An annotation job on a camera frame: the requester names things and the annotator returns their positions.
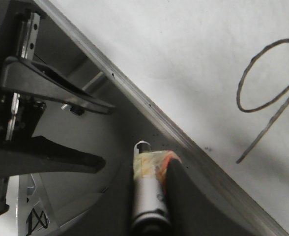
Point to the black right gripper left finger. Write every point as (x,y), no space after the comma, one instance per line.
(39,80)

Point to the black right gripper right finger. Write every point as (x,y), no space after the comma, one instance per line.
(40,155)

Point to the white whiteboard marker pen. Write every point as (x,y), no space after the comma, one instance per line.
(150,215)

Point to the red magnet taped to marker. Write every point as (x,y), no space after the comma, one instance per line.
(163,163)

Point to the white whiteboard surface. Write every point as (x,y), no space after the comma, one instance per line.
(237,31)

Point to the aluminium whiteboard tray rail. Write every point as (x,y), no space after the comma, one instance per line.
(151,52)

